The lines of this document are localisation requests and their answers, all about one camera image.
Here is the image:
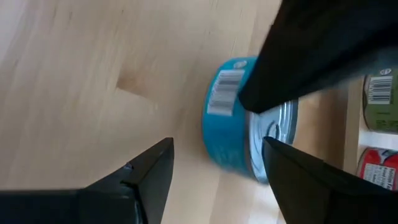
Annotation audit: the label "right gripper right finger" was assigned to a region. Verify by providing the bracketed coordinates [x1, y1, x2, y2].
[262, 136, 398, 224]

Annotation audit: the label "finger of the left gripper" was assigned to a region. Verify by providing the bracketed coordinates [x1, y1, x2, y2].
[238, 0, 398, 113]

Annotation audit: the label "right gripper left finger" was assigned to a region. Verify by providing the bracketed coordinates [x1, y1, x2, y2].
[83, 138, 175, 224]

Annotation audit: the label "silver-lid red albacore can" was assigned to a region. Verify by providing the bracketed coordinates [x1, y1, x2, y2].
[356, 146, 398, 191]

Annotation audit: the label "silver-lid teal tuna can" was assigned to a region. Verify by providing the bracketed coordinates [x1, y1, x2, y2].
[201, 55, 299, 184]

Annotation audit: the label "silver-lid green tuna can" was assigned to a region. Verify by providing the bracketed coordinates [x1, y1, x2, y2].
[363, 67, 398, 133]

